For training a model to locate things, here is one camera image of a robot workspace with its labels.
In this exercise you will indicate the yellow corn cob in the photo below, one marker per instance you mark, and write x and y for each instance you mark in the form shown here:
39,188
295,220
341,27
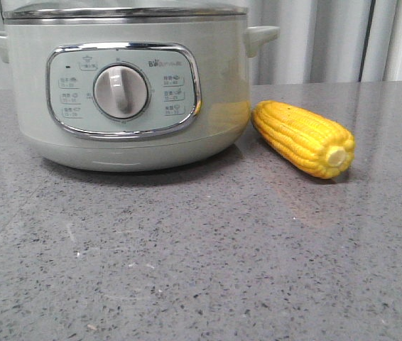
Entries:
318,146

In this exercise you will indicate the glass pot lid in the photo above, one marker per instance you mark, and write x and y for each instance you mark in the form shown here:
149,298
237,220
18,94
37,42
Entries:
122,9

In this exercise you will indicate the pale green electric pot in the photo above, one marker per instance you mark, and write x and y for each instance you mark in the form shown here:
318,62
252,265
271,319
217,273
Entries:
197,75

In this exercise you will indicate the white timer dial knob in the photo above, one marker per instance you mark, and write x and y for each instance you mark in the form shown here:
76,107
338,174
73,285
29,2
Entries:
121,91

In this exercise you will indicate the white pleated curtain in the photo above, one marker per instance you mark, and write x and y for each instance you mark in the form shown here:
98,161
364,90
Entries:
328,41

